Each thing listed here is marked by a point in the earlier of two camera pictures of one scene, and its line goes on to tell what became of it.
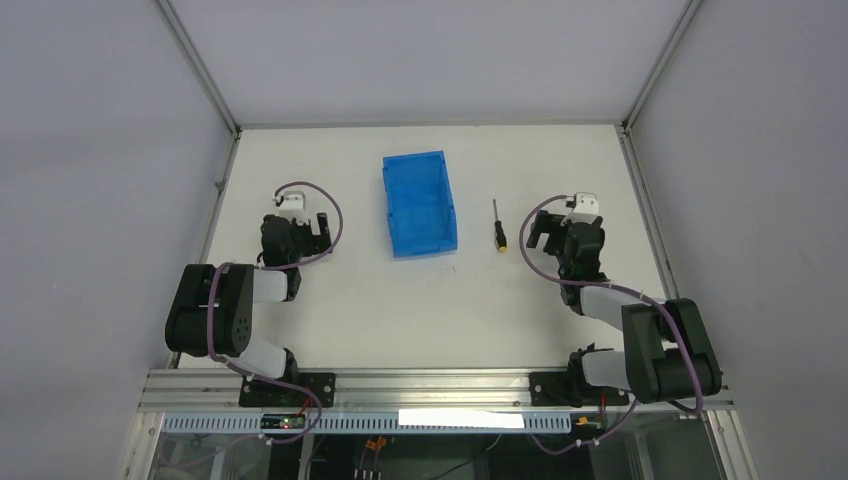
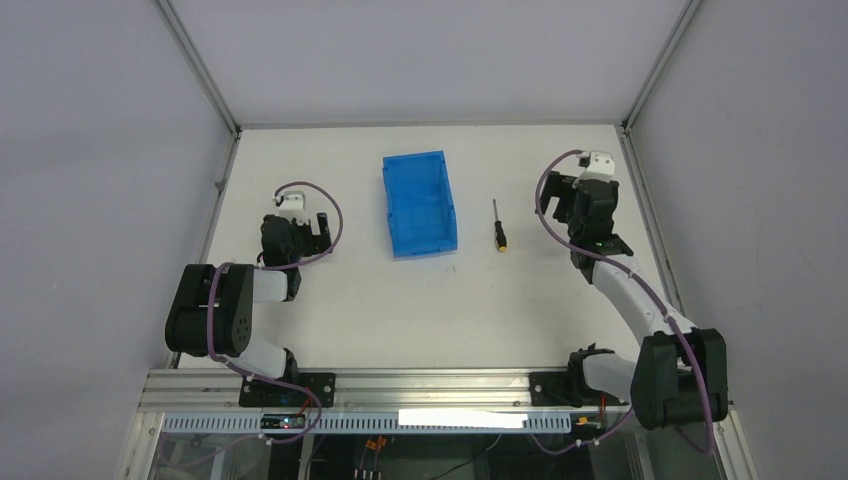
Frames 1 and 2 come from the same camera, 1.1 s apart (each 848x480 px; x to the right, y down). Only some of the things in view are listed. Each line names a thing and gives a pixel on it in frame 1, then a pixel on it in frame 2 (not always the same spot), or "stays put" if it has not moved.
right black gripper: (552, 232) -> (570, 201)
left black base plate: (259, 394) stays put
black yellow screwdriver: (501, 242) stays put
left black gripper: (312, 235) stays put
